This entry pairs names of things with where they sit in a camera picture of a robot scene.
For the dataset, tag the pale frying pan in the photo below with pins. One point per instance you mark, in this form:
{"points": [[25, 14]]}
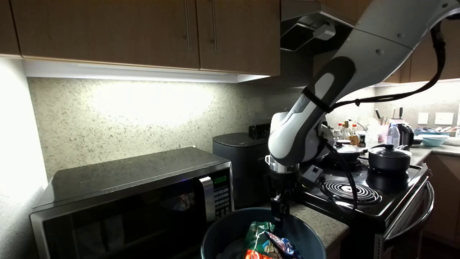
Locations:
{"points": [[350, 152]]}

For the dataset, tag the green snack packet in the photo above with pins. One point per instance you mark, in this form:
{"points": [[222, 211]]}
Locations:
{"points": [[258, 238]]}

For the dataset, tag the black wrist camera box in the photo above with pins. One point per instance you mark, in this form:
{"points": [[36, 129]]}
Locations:
{"points": [[310, 175]]}

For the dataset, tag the large teal plastic bowl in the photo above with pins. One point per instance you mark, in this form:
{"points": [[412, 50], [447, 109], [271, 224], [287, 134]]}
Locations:
{"points": [[224, 235]]}

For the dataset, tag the wooden upper cabinet door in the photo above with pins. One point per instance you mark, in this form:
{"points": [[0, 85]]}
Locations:
{"points": [[238, 34], [7, 24], [105, 29]]}

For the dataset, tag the steel range hood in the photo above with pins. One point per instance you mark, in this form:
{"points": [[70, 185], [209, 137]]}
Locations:
{"points": [[306, 31]]}

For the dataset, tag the black lidded pot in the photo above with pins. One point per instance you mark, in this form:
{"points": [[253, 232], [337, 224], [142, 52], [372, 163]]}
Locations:
{"points": [[388, 159]]}

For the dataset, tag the wooden upper cabinet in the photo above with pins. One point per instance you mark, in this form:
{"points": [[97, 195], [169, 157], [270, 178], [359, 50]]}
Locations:
{"points": [[431, 62]]}

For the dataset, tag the white wall switch plate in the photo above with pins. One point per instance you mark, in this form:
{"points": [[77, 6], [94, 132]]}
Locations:
{"points": [[422, 119]]}

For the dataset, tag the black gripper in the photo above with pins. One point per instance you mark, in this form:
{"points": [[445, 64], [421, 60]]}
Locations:
{"points": [[281, 185]]}

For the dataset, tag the brown sauce bottle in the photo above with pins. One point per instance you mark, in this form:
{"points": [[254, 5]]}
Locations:
{"points": [[355, 137]]}

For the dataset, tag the dark grey countertop appliance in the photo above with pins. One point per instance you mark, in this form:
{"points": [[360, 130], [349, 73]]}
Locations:
{"points": [[237, 163]]}

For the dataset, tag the white utensil holder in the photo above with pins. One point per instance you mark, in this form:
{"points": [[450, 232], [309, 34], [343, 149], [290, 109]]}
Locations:
{"points": [[373, 134]]}

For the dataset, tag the wooden base cabinet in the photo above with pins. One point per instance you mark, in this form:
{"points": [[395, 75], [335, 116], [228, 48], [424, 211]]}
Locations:
{"points": [[445, 202]]}

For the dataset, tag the under-cabinet light strip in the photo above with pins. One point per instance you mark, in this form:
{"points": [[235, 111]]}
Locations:
{"points": [[143, 73]]}

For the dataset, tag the wide white wall plate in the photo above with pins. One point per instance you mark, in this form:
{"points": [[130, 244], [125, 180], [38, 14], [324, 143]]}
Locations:
{"points": [[444, 119]]}

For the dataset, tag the small light blue bowl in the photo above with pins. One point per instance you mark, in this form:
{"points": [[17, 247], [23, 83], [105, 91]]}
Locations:
{"points": [[434, 140]]}

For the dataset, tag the black electric stove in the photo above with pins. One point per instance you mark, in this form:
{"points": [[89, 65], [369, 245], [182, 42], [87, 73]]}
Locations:
{"points": [[396, 206]]}

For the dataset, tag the red snack packet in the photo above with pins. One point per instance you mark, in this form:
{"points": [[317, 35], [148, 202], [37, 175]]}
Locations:
{"points": [[251, 255]]}

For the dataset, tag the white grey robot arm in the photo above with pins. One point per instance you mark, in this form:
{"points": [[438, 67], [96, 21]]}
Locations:
{"points": [[373, 48]]}

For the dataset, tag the blue snack packet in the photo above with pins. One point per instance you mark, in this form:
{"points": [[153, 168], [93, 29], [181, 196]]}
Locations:
{"points": [[281, 245]]}

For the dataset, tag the black steel microwave oven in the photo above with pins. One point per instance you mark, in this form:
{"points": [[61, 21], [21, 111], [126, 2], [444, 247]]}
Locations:
{"points": [[119, 178]]}

